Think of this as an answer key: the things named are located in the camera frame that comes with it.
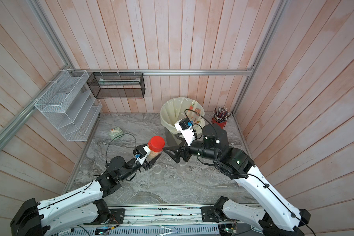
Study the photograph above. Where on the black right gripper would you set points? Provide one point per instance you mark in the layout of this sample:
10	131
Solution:
186	149

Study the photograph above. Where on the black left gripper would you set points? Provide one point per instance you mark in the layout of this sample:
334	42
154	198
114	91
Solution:
146	165

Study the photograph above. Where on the wide oatmeal jar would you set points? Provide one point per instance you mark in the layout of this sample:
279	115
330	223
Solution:
182	164

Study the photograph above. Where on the red lidded oatmeal jar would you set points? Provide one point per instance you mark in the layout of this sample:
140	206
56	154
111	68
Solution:
156	145

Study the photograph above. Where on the small oatmeal jar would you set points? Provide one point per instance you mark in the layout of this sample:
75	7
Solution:
157	169

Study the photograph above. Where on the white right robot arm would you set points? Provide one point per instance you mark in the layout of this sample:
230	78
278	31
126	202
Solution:
274	217

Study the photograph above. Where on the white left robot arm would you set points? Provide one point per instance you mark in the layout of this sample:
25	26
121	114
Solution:
84	205

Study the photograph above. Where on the grey trash bin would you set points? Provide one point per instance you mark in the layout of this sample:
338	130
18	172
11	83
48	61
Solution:
171	139

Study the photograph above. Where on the cream trash bag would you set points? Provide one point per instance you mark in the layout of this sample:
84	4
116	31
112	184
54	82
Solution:
174	110

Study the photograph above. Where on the green small box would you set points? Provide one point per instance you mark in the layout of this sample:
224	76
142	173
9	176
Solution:
115	133

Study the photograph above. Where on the red pencil cup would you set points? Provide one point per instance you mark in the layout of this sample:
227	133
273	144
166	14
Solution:
221	124

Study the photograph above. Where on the colored pencils bunch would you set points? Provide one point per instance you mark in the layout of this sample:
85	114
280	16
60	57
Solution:
221	114

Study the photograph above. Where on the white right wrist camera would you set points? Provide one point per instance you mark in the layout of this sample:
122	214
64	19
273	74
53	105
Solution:
185	127

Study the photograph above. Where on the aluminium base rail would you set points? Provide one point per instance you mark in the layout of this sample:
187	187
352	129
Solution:
155	215

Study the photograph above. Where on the black wire mesh basket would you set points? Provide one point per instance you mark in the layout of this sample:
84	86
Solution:
117	85

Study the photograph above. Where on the white wire mesh shelf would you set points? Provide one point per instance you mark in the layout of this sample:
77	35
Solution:
70	109

